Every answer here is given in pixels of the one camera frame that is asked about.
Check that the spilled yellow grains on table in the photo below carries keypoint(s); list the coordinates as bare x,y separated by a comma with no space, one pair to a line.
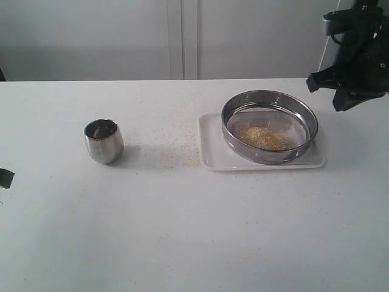
162,134

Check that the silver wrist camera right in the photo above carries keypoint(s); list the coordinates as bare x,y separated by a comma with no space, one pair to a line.
343,21

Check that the round stainless steel sieve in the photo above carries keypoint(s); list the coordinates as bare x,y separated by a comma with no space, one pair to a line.
281,113

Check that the yellow millet grains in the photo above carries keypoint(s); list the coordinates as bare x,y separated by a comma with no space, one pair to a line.
263,138

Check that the stainless steel cup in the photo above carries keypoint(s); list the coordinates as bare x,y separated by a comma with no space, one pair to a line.
104,140

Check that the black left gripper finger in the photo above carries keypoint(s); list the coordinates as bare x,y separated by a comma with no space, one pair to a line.
6,178

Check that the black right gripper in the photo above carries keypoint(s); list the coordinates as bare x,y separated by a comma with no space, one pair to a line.
363,75

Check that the white rectangular plastic tray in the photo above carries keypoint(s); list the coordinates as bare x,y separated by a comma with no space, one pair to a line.
216,155

